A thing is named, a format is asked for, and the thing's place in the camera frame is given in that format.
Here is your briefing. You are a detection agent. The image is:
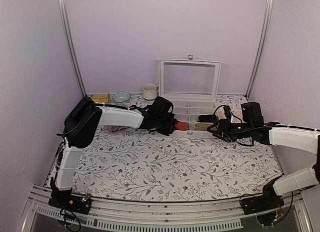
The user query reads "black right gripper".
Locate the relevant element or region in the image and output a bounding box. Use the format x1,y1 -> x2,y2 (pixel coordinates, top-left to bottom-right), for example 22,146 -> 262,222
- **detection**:
207,118 -> 255,142

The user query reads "red and white underwear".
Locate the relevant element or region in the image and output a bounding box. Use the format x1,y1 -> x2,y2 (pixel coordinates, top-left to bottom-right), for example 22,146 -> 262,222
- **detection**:
175,121 -> 188,131

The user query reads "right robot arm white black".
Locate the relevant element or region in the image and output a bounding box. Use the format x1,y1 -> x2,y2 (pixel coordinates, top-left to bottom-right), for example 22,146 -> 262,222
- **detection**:
206,119 -> 320,210

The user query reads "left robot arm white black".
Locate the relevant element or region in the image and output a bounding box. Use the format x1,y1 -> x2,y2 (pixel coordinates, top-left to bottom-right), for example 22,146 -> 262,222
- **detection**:
50,97 -> 178,209

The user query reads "tan rolled underwear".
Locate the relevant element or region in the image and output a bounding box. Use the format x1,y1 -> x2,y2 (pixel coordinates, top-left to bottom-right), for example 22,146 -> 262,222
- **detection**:
194,123 -> 210,131

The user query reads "black rolled underwear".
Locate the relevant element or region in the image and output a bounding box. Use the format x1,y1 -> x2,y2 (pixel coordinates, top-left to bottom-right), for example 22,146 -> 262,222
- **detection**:
198,114 -> 217,123

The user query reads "beige crumpled underwear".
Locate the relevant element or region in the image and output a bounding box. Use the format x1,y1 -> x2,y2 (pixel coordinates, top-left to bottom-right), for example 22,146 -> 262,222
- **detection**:
216,104 -> 243,123

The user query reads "pink crumpled underwear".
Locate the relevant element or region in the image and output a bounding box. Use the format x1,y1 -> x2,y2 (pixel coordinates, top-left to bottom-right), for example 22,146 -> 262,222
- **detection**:
102,125 -> 129,132

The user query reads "white ceramic mug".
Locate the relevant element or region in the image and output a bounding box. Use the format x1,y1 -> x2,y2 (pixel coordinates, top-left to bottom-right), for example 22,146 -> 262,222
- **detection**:
142,83 -> 158,101

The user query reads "white compartment storage box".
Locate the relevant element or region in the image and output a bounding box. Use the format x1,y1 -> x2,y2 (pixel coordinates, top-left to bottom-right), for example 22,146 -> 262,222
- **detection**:
158,59 -> 222,139

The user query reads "light green glass bowl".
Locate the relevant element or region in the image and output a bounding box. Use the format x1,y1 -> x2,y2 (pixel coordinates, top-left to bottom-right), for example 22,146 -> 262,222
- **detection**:
112,91 -> 131,104

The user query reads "floral patterned table mat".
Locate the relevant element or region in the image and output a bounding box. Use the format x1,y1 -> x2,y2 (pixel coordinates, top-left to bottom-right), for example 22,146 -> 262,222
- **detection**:
72,126 -> 282,202

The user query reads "woven bamboo tray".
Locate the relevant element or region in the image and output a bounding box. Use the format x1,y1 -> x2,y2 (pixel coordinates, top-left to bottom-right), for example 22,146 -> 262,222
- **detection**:
90,93 -> 110,104

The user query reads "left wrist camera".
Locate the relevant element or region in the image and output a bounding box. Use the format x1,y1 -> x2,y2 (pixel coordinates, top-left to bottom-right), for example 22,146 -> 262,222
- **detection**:
151,96 -> 174,116

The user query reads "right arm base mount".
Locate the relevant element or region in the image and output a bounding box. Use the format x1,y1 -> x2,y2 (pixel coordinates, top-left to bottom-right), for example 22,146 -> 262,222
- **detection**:
239,193 -> 285,227

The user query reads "aluminium front rail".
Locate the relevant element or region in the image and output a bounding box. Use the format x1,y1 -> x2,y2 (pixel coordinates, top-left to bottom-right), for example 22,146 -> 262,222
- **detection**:
20,186 -> 315,231

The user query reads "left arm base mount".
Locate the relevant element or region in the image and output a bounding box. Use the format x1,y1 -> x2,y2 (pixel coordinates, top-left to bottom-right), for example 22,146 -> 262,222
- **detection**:
48,190 -> 92,215

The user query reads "right aluminium frame post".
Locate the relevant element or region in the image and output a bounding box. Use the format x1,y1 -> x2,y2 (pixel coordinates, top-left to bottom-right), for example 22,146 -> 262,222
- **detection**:
245,0 -> 274,99

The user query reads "aluminium frame post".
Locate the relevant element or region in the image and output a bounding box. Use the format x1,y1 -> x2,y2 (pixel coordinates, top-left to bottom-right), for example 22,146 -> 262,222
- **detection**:
245,0 -> 274,99
57,0 -> 87,97

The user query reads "left aluminium frame post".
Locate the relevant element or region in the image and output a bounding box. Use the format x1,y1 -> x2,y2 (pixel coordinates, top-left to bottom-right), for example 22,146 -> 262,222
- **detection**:
57,0 -> 87,97

